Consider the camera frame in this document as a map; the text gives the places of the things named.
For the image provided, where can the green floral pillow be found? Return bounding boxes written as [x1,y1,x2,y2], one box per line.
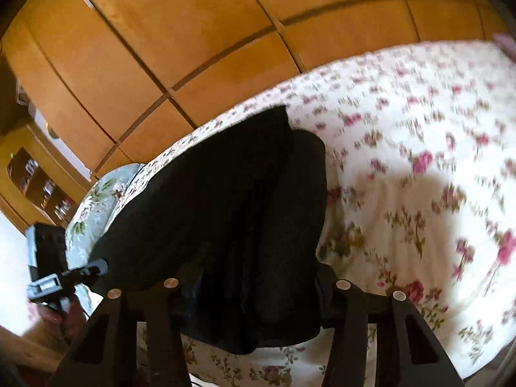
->
[65,164,141,291]

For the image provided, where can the wooden display shelf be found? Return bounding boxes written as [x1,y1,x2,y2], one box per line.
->
[0,123,93,234]

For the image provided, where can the person's left forearm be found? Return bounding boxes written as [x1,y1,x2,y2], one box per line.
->
[0,322,69,368]

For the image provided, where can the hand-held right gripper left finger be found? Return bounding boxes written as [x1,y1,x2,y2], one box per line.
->
[48,266,202,387]

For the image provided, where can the pink object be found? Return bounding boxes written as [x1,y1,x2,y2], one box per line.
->
[492,31,516,55]

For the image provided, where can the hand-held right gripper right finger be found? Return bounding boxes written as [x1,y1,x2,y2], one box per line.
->
[315,264,462,387]

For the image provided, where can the floral bedsheet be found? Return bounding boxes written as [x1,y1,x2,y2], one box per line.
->
[86,40,516,387]

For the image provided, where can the black pants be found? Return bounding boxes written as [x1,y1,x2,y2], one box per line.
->
[91,105,329,355]

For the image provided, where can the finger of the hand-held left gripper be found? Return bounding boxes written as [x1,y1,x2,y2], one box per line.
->
[60,259,109,287]

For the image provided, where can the wooden wardrobe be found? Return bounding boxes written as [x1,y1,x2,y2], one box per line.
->
[0,0,516,178]

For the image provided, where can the person's left hand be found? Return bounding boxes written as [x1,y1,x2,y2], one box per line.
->
[39,290,88,341]

